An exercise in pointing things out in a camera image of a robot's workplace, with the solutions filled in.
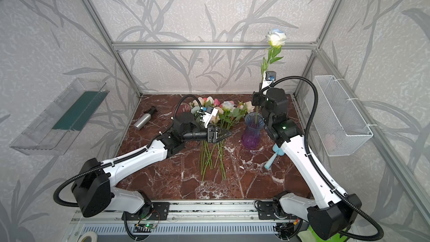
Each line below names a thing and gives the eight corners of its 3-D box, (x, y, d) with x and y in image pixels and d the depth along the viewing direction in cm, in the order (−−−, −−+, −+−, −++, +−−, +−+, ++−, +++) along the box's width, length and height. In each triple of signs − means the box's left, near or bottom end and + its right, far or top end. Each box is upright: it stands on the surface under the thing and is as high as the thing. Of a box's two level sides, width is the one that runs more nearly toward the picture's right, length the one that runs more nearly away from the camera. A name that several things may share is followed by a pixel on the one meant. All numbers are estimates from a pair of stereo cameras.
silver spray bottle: (135, 129, 104) (132, 126, 102) (150, 108, 115) (148, 105, 113) (141, 130, 103) (139, 128, 101) (156, 109, 114) (154, 106, 112)
